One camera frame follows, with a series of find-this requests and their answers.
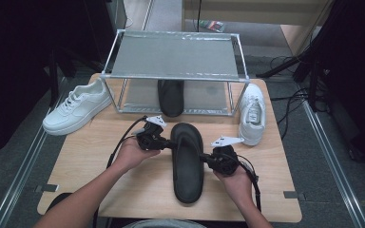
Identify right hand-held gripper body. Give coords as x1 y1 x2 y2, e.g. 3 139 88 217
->
209 135 245 176

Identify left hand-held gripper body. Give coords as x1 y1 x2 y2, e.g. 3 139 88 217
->
135 115 167 152

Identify black slipper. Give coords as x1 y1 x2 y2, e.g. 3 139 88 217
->
169 123 205 204
157 79 185 118

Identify white lace-up sneaker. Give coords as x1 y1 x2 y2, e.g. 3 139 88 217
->
42 78 115 137
238 83 267 146

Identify metal shoe rack grey shelves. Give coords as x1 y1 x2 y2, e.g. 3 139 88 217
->
99 28 251 117

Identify person's left hand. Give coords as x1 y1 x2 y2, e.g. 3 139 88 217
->
111 137 162 174

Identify person's right hand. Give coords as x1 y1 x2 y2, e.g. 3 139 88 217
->
213 165 255 206

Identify person's grey clothing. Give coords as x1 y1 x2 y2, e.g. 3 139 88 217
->
123 218 207 228

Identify black tripod stand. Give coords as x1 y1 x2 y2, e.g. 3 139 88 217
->
256 28 331 112

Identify black metal stand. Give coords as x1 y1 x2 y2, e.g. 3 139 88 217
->
48 44 104 107

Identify colourful flat packet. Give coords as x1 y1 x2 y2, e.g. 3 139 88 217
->
199 20 226 33

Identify light wooden furniture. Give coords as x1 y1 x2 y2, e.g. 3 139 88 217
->
181 0 334 56

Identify dark curtain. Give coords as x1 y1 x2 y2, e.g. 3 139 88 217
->
0 0 117 164
310 0 365 167

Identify left hand-held gripper black cable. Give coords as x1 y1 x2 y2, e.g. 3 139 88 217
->
91 115 148 228

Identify hand-held gripper black cable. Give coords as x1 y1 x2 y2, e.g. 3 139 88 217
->
91 115 148 228
237 154 262 213

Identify right hand-held gripper black cable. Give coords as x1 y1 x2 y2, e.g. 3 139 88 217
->
237 154 262 213

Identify black floor cable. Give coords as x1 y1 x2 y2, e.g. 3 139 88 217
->
269 55 310 141

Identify metal floor rail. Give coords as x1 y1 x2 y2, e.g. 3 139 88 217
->
0 79 69 228
142 0 156 31
298 83 365 228

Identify black hanging cable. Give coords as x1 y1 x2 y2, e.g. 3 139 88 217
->
196 0 202 32

